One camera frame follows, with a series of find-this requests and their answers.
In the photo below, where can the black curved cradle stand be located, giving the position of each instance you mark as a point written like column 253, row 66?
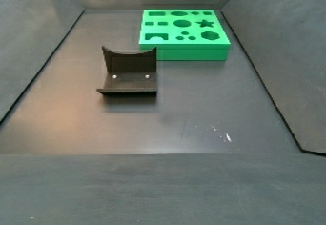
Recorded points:
column 131, row 72

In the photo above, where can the green shape sorter box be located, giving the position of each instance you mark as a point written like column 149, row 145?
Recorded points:
column 185, row 35

